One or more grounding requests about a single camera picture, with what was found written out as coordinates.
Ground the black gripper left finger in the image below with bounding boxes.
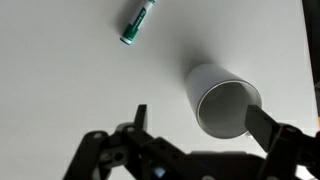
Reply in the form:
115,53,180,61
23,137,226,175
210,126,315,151
63,103,201,180

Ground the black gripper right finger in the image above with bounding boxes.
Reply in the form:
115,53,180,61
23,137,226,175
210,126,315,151
244,104,320,180

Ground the white ceramic mug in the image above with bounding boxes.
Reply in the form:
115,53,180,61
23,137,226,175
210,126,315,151
185,63,263,140

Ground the green whiteboard marker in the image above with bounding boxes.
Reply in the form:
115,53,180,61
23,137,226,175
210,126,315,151
119,0,158,46

